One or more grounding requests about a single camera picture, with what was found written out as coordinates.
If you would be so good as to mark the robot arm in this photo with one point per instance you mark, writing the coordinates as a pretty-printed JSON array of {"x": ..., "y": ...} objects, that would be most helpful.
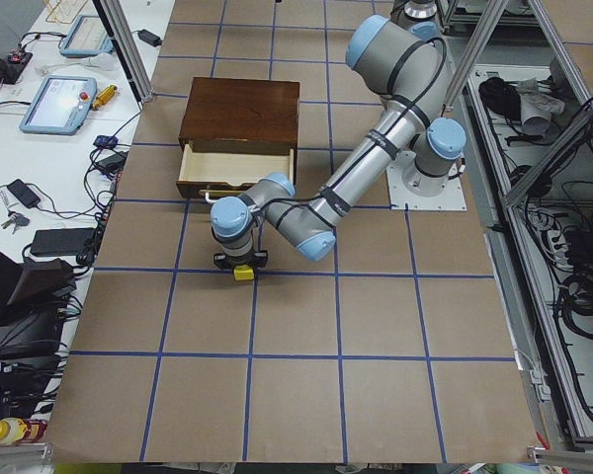
[{"x": 409, "y": 74}]

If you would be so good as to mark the teach pendant far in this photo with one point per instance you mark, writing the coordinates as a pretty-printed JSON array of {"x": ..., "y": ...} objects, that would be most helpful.
[{"x": 87, "y": 37}]

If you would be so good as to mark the keys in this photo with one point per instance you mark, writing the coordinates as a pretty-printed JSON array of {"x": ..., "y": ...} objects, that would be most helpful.
[{"x": 15, "y": 221}]

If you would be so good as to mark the teach pendant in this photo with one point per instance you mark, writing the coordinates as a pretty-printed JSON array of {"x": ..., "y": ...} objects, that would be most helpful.
[
  {"x": 60, "y": 105},
  {"x": 87, "y": 37}
]

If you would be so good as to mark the black power adapter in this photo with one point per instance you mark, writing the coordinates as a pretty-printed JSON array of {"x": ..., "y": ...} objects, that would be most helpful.
[{"x": 149, "y": 37}]

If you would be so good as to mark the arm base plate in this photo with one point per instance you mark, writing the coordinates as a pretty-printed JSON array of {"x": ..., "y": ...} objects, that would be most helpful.
[{"x": 409, "y": 189}]

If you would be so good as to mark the yellow block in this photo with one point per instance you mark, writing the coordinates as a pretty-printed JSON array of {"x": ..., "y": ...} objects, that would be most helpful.
[{"x": 243, "y": 273}]

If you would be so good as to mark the white drawer handle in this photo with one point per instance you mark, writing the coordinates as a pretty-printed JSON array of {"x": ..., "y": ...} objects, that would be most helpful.
[{"x": 212, "y": 196}]

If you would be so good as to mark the yellow bottle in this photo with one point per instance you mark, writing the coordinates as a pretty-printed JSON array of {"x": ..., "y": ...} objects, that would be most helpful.
[{"x": 15, "y": 431}]

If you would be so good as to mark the dark wooden drawer cabinet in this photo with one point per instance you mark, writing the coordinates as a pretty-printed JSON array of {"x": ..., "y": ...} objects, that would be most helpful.
[{"x": 241, "y": 114}]

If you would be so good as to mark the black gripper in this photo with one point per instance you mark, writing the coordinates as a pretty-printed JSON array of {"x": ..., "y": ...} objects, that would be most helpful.
[{"x": 239, "y": 262}]

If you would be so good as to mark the black laptop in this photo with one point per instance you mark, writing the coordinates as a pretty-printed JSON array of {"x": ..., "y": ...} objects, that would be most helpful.
[{"x": 30, "y": 295}]

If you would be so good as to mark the aluminium frame post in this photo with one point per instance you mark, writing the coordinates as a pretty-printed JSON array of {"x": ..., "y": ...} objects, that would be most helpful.
[{"x": 115, "y": 23}]

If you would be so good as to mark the teach pendant near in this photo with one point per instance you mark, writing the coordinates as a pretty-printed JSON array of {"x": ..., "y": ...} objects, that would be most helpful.
[{"x": 60, "y": 105}]

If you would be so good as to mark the yellow orange tool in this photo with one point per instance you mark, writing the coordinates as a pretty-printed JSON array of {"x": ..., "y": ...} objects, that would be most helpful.
[{"x": 104, "y": 97}]

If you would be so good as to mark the black smartphone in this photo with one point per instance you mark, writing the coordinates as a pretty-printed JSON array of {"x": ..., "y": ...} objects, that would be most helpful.
[{"x": 23, "y": 194}]

